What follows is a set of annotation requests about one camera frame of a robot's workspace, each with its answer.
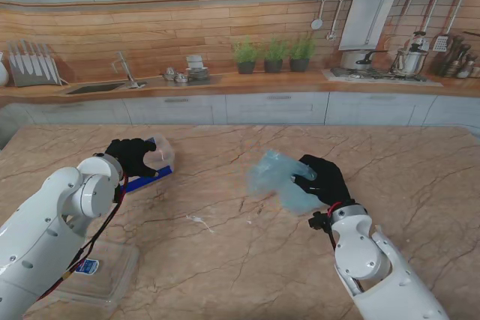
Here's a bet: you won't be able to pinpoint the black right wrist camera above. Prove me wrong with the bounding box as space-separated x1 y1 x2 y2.
307 211 333 230

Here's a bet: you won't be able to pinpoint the hanging steel utensil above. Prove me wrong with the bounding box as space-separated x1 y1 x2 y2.
325 0 344 41

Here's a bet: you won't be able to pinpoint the small silver bowls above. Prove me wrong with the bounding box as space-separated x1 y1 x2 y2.
161 66 190 84

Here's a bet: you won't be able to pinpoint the hanging steel grater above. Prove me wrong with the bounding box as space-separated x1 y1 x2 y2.
433 34 451 52

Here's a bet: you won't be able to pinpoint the small white plastic scrap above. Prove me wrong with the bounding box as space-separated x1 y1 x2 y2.
186 214 215 234

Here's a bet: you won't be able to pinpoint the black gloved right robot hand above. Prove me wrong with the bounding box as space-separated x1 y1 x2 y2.
292 154 356 208

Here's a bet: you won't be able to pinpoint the white lower kitchen cabinets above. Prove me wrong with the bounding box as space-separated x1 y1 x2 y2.
0 91 480 127

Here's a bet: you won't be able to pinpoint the red black arm cable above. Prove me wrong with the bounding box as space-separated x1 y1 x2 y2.
37 169 131 301
325 202 342 252

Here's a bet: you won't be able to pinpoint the white jug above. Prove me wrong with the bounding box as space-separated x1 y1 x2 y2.
0 52 10 88

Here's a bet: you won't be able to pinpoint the clear plastic crate blue strips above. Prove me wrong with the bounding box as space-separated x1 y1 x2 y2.
123 132 176 196

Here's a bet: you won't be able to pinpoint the clear plastic crate lid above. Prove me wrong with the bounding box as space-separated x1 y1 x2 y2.
22 239 140 312

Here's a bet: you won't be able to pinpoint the red black left arm cable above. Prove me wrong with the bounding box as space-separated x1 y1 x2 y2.
37 169 131 301

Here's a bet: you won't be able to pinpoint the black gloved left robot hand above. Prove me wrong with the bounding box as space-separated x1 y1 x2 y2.
103 138 158 188

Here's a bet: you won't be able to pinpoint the red black right arm cable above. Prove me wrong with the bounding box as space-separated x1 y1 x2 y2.
325 202 342 252

